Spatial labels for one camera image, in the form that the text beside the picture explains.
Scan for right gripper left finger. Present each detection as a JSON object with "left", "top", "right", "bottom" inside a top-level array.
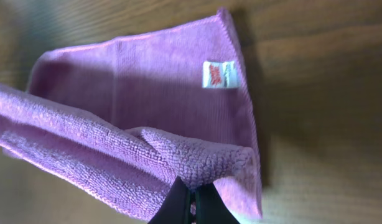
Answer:
[{"left": 148, "top": 177, "right": 191, "bottom": 224}]

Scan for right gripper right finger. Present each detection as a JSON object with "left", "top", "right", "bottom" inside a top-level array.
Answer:
[{"left": 195, "top": 184, "right": 240, "bottom": 224}]

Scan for purple microfibre cloth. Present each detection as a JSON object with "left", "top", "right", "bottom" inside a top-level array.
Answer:
[{"left": 0, "top": 9, "right": 262, "bottom": 222}]

